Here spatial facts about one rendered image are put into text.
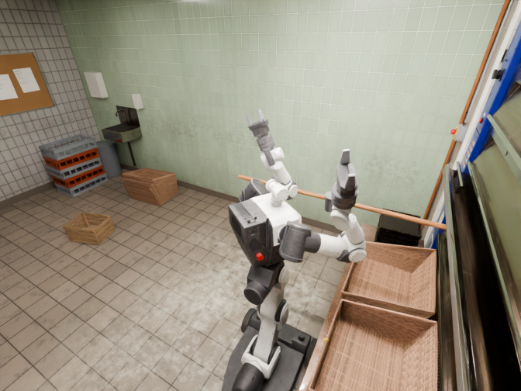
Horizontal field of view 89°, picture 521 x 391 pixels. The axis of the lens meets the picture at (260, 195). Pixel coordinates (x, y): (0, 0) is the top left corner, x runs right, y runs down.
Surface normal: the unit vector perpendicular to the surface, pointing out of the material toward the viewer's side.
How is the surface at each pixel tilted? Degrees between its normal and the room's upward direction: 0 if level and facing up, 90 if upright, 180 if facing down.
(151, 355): 0
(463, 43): 90
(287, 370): 0
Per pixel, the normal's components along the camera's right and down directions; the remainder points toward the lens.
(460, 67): -0.48, 0.46
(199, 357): -0.01, -0.86
